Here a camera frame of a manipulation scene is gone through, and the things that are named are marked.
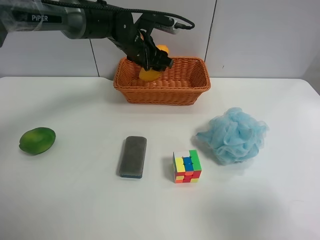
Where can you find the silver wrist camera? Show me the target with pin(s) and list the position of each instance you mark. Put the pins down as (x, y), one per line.
(165, 23)

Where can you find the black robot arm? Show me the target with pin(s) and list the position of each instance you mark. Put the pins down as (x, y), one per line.
(81, 19)

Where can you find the blue mesh bath sponge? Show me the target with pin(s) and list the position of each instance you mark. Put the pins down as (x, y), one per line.
(233, 137)

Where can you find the grey whiteboard eraser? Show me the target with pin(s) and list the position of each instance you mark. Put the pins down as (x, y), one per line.
(132, 159)

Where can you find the multicoloured puzzle cube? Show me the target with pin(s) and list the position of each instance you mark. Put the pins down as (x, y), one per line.
(186, 166)

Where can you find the orange woven basket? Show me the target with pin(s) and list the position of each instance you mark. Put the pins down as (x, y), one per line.
(180, 85)

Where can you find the green lemon fruit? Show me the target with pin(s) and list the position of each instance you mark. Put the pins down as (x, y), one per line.
(37, 140)

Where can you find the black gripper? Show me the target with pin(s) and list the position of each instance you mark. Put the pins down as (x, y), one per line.
(126, 36)

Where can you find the yellow mango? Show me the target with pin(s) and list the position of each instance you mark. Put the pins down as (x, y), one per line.
(152, 75)

